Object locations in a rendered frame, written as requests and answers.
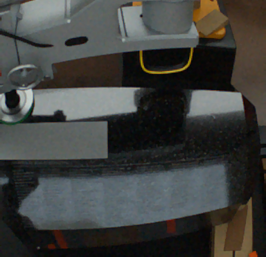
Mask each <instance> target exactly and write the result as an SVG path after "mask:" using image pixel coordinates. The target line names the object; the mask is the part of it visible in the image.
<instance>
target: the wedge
mask: <svg viewBox="0 0 266 257"><path fill-rule="evenodd" d="M228 21H229V19H228V18H227V17H226V16H224V15H223V14H222V13H221V12H219V11H218V10H217V9H214V10H212V12H210V13H209V14H207V15H206V16H205V17H204V18H201V19H200V20H198V22H196V30H198V31H199V32H200V33H202V34H203V35H204V36H206V37H208V36H209V35H211V34H212V33H214V32H215V31H217V30H219V29H221V28H222V27H223V26H226V25H227V24H228Z"/></svg>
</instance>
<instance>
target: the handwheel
mask: <svg viewBox="0 0 266 257"><path fill-rule="evenodd" d="M20 69H22V72H21V73H20V74H18V75H17V74H14V72H16V71H18V70H20ZM27 69H32V70H30V71H27ZM34 72H37V73H38V75H39V76H38V78H37V79H36V81H34V82H33V83H31V84H29V85H28V81H29V76H30V75H31V74H33V73H34ZM42 74H43V72H42V70H41V69H40V67H38V66H37V65H36V64H31V63H30V64H27V63H24V64H20V65H17V66H16V67H15V68H13V69H12V70H11V71H10V72H9V73H8V76H7V83H8V84H9V85H10V87H12V88H13V89H14V90H19V91H23V90H28V89H32V88H34V87H36V86H37V85H38V84H39V83H40V81H41V80H42ZM11 78H17V79H19V82H20V83H23V84H24V86H21V85H20V86H19V85H16V84H14V83H12V80H11Z"/></svg>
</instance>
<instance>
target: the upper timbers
mask: <svg viewBox="0 0 266 257"><path fill-rule="evenodd" d="M247 205H248V210H247V219H246V224H245V232H244V236H243V237H244V239H243V244H242V250H241V251H240V250H238V251H224V246H225V243H226V239H227V230H228V225H229V223H228V222H227V223H224V224H221V225H217V226H215V227H212V242H211V244H212V245H211V248H212V249H211V257H249V254H250V253H252V207H251V205H252V204H251V198H250V200H249V201H248V202H247Z"/></svg>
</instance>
